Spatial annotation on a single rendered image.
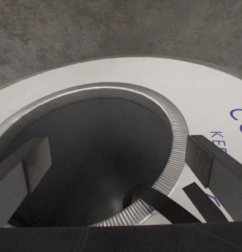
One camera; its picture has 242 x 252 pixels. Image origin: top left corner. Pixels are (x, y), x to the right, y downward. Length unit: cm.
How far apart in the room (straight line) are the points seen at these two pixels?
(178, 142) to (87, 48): 93
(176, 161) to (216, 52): 96
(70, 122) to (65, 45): 61
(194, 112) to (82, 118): 46
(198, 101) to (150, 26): 67
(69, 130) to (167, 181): 54
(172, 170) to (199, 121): 17
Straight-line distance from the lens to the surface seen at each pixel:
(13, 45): 141
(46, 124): 74
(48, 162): 17
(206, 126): 48
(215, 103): 57
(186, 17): 116
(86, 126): 81
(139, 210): 33
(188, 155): 16
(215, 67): 79
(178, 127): 47
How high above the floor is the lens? 112
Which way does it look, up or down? 49 degrees down
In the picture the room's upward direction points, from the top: 172 degrees counter-clockwise
